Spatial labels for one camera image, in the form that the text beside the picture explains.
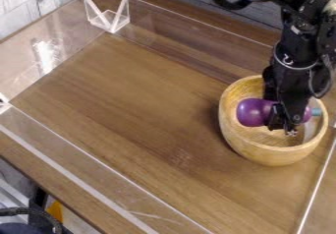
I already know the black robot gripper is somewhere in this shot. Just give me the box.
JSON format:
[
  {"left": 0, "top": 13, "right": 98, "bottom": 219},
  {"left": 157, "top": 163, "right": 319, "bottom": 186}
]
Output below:
[{"left": 263, "top": 47, "right": 334, "bottom": 137}]

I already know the purple toy eggplant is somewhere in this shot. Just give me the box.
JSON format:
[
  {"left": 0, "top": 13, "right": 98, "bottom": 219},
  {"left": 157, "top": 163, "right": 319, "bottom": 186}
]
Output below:
[{"left": 237, "top": 97, "right": 323, "bottom": 127}]

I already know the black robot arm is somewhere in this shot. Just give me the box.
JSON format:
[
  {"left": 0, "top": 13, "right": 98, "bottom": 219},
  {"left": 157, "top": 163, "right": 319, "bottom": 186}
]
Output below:
[{"left": 263, "top": 0, "right": 336, "bottom": 136}]

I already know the brown wooden bowl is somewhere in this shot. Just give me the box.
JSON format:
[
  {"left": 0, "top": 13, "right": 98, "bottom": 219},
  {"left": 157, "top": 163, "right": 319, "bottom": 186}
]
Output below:
[{"left": 218, "top": 76, "right": 330, "bottom": 166}]

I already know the clear acrylic corner bracket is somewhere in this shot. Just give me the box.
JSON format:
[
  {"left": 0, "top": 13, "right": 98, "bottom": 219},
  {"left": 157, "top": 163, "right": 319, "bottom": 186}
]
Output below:
[{"left": 85, "top": 0, "right": 130, "bottom": 33}]

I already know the clear acrylic tray wall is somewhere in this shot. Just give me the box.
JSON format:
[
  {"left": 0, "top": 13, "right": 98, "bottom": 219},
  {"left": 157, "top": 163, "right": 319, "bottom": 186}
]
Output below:
[{"left": 0, "top": 0, "right": 336, "bottom": 234}]

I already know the black clamp with cable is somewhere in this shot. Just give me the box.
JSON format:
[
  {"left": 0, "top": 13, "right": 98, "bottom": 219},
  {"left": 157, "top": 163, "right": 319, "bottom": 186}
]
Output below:
[{"left": 0, "top": 187, "right": 74, "bottom": 234}]

